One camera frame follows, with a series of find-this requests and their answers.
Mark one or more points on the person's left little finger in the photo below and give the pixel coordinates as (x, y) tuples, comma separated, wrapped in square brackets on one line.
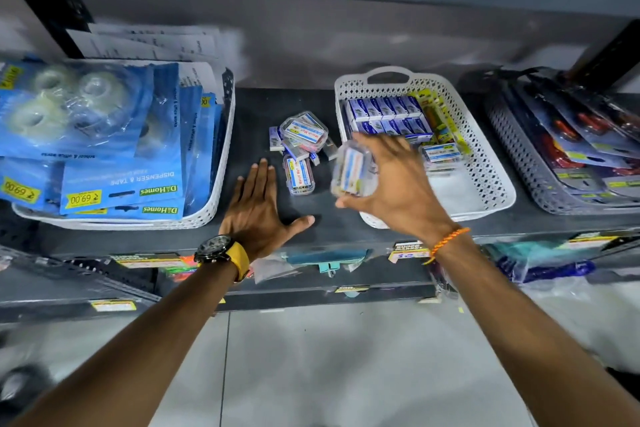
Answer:
[(238, 194)]

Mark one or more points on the person's left middle finger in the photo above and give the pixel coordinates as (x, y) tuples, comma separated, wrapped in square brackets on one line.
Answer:
[(263, 181)]

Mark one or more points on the person's left thumb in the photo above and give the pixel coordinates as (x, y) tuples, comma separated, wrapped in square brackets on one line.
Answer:
[(301, 225)]

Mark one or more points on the black shelf upright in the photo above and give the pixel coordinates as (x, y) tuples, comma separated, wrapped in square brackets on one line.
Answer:
[(610, 56), (50, 16)]

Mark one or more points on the white perforated plastic basket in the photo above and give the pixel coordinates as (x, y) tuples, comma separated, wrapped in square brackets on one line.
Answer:
[(480, 176)]

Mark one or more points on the teal plastic item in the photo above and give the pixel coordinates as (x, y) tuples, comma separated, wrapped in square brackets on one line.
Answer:
[(327, 259)]

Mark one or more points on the person's left hand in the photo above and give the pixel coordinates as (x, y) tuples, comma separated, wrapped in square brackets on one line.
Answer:
[(255, 214)]

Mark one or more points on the stack of blue tape packets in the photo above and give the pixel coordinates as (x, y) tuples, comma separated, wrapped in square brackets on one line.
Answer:
[(100, 141)]

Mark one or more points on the person's right thumb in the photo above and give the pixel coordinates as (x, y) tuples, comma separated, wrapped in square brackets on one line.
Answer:
[(352, 201)]

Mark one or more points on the clear plastic bag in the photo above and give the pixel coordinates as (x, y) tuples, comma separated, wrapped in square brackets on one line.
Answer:
[(272, 269)]

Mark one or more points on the stack of red tool packs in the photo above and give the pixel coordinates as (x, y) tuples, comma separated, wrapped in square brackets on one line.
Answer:
[(575, 141)]

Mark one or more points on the row of small blue boxes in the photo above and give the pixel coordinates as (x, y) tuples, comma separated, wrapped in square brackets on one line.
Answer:
[(387, 114)]

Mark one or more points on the clear plastic box with label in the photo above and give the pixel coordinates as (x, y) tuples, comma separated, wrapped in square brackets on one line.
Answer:
[(304, 130), (352, 169), (441, 152), (299, 175)]

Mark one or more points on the dark metal shelf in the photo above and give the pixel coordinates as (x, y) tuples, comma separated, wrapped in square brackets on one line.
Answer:
[(310, 106)]

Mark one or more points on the person's left forearm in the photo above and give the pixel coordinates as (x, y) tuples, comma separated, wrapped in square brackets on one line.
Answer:
[(125, 356)]

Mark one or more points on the white paper sheets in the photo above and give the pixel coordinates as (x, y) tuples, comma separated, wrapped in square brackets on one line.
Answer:
[(150, 44)]

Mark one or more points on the yellow shelf price label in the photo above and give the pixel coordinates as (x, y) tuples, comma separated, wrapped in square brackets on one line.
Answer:
[(147, 261), (351, 289), (407, 251), (113, 305), (589, 241)]

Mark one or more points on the blue plastic packet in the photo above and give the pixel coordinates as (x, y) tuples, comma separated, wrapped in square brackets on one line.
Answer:
[(550, 272)]

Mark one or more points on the white basket holding blue packets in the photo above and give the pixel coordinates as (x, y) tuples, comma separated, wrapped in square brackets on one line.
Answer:
[(220, 161)]

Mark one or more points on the grey perforated plastic basket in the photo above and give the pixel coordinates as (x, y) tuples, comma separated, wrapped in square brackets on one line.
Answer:
[(525, 166)]

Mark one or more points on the person's right hand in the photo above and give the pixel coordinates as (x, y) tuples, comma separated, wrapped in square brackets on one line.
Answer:
[(405, 191)]

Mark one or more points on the yellow green stationery packet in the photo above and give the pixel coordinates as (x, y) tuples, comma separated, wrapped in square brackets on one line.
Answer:
[(442, 116)]

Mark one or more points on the person's right forearm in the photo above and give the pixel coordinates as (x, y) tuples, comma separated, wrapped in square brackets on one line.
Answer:
[(525, 341)]

